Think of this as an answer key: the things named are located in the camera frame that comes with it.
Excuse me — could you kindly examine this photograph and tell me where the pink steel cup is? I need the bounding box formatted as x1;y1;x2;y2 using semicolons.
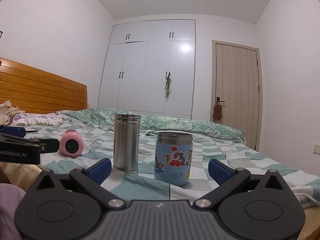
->
60;129;84;158

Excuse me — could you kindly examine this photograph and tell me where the tall stainless steel cup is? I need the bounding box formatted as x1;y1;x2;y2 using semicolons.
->
113;114;140;173

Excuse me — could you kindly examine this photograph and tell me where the blue cartoon steel cup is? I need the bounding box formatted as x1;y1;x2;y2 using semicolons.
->
154;131;193;186

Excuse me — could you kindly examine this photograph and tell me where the beige crumpled cloth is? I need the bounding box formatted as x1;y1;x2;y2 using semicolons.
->
0;101;24;125

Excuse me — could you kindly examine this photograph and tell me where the purple floral pillow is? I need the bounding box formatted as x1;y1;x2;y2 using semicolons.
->
11;113;64;126

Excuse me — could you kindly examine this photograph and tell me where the checkered teal bedsheet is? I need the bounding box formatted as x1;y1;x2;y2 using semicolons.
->
24;119;320;209

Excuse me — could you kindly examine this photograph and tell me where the wooden headboard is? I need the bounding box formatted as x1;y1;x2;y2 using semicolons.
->
0;58;88;114

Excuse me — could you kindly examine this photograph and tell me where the green floral duvet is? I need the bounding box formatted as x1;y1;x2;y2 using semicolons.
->
59;108;246;144

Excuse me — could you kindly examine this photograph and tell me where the beige wooden door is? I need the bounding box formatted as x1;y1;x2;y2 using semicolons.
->
210;40;263;151

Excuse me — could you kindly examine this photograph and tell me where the white wardrobe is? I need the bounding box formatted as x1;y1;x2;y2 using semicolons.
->
98;20;195;119

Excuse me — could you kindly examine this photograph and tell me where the green hanging ornament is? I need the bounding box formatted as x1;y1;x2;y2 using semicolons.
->
164;72;171;100

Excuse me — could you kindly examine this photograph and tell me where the white wall socket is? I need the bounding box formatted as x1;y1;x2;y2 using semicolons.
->
313;143;320;155

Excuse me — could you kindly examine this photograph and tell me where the black door handle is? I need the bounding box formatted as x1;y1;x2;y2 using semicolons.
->
216;96;225;104

